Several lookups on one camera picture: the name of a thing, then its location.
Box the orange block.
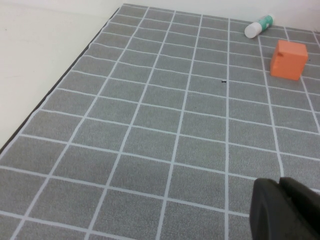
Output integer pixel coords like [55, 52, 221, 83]
[269, 39, 308, 81]

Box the white green glue stick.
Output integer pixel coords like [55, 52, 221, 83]
[244, 13, 276, 39]

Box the grey grid mat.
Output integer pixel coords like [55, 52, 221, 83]
[0, 2, 320, 240]

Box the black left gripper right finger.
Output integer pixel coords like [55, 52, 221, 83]
[278, 176, 320, 240]

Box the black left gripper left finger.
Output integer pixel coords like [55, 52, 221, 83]
[249, 177, 301, 240]

